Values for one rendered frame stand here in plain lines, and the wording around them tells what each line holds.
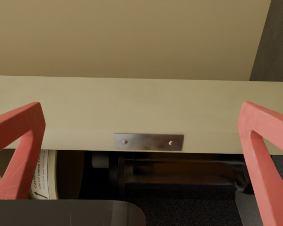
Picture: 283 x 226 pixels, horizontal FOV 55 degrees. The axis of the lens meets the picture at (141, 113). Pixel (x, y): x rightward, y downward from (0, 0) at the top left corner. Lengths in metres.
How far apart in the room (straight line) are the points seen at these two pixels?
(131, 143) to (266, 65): 0.44
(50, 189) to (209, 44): 0.50
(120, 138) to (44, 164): 0.14
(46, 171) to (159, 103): 0.17
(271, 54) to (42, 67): 0.55
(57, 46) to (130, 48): 0.18
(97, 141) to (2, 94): 0.14
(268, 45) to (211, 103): 0.36
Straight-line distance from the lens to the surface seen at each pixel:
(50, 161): 0.37
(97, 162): 0.44
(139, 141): 0.28
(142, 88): 0.34
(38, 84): 0.37
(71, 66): 0.74
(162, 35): 0.68
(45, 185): 0.39
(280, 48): 0.61
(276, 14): 0.65
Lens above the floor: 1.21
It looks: level
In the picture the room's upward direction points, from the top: 89 degrees counter-clockwise
